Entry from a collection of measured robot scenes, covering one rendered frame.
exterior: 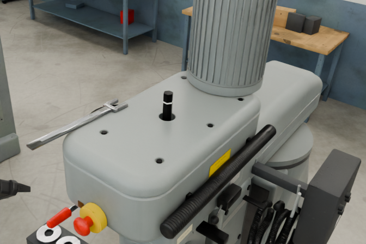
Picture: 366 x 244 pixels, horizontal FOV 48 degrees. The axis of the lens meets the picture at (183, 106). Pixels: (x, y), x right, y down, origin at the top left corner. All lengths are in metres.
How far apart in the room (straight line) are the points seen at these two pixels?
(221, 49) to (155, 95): 0.19
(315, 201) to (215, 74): 0.40
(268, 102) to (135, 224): 0.66
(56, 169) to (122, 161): 3.05
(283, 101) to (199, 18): 0.48
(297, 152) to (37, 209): 2.43
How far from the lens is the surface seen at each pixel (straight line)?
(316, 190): 1.07
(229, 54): 0.96
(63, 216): 0.95
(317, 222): 1.12
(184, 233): 0.95
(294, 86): 1.44
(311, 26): 4.72
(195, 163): 0.81
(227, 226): 1.23
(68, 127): 0.87
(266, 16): 0.98
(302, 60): 5.41
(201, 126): 0.89
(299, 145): 1.49
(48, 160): 3.94
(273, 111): 1.27
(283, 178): 1.21
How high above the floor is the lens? 2.37
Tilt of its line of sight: 30 degrees down
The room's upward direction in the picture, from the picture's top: 5 degrees clockwise
